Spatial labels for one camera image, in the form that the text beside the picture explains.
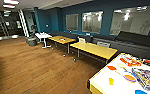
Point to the blue bowl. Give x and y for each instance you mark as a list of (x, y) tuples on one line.
[(140, 92)]

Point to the open laptop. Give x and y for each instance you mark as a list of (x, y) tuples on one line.
[(81, 40)]

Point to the dark low sofa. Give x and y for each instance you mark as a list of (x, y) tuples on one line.
[(67, 34)]

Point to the orange black table item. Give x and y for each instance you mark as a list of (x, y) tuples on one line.
[(62, 39)]

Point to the long wooden table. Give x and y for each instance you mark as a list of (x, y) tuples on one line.
[(61, 40), (94, 50)]

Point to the grey framed interior window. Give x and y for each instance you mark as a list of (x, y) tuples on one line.
[(72, 21), (134, 20), (92, 21)]

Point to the light grey sofa pillow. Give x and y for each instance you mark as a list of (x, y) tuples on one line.
[(103, 43)]

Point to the small white table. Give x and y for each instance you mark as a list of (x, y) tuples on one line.
[(42, 35)]

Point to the red orange flat item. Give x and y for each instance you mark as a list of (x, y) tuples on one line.
[(111, 67)]

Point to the dark round waste bin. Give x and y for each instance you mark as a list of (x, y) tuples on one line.
[(31, 41)]

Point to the white activity table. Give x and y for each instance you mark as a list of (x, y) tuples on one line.
[(104, 81)]

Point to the long grey sofa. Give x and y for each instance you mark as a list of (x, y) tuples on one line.
[(127, 48)]

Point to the red game box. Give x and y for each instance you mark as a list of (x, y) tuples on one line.
[(129, 61)]

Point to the orange bowl pale rim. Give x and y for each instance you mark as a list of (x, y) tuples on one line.
[(128, 78)]

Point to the dark sofa back cushion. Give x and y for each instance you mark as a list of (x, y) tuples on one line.
[(136, 37)]

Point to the dark glass entrance doors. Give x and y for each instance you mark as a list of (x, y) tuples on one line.
[(4, 25)]

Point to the colourful board game box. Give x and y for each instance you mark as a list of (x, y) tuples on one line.
[(146, 78)]

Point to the square ceiling light panel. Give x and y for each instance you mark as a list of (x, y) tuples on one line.
[(11, 1), (8, 6)]

